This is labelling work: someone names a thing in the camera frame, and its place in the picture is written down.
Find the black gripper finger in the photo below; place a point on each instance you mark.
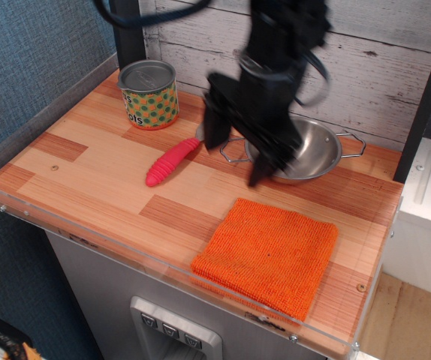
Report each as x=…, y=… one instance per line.
x=265, y=162
x=216, y=125

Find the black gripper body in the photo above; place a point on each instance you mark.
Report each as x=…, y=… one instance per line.
x=259, y=97

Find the silver dispenser button panel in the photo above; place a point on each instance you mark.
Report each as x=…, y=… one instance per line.
x=164, y=334

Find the white toy sink unit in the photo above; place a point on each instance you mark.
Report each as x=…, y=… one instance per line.
x=407, y=253

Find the orange knitted cloth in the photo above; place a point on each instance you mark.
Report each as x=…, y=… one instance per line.
x=273, y=256

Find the grey toy fridge cabinet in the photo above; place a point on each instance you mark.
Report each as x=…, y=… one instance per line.
x=104, y=286

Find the peas and carrots can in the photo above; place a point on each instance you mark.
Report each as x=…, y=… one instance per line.
x=149, y=93

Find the pink handled metal spoon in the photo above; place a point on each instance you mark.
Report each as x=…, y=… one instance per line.
x=165, y=165

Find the steel two-handled bowl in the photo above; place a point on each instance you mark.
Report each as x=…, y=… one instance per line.
x=314, y=149

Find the orange object bottom left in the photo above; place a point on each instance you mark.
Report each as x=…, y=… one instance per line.
x=23, y=353

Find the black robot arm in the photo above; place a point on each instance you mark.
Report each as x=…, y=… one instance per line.
x=273, y=63

